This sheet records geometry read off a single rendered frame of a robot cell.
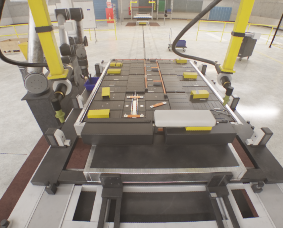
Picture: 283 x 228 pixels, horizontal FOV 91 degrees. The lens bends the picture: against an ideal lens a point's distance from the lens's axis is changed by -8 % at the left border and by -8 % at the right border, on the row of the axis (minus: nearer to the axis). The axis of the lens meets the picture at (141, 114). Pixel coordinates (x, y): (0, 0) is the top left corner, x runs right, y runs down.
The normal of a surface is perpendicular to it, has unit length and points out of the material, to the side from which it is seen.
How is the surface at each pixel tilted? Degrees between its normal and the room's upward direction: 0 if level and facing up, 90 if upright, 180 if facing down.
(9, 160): 0
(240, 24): 90
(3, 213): 0
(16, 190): 0
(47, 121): 90
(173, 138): 90
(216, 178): 90
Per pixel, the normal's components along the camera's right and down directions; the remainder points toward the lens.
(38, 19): 0.25, 0.58
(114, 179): 0.00, 0.60
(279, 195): 0.00, -0.80
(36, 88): 0.62, 0.47
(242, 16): -0.25, 0.58
